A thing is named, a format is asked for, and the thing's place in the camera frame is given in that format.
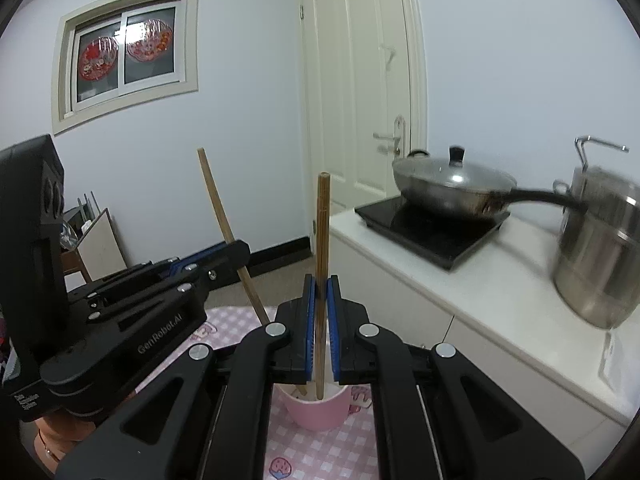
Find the white kitchen counter cabinet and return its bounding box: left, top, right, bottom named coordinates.
left=330, top=210, right=638, bottom=474

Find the window with red decorations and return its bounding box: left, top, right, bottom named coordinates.
left=51, top=0, right=198, bottom=136

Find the black induction cooktop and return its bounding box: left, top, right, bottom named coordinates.
left=355, top=196, right=510, bottom=271

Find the white door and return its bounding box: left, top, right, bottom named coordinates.
left=297, top=0, right=430, bottom=217

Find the white board on floor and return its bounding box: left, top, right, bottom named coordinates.
left=77, top=208, right=127, bottom=282

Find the pink checkered tablecloth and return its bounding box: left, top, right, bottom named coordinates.
left=137, top=306, right=378, bottom=479

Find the stainless steel stockpot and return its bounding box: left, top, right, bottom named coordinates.
left=552, top=136, right=639, bottom=330

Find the chopstick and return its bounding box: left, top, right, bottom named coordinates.
left=196, top=147, right=308, bottom=397
left=314, top=172, right=331, bottom=400

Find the pink cup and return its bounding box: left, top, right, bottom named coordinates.
left=274, top=382, right=352, bottom=432

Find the left hand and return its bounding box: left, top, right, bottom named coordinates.
left=34, top=410, right=96, bottom=472

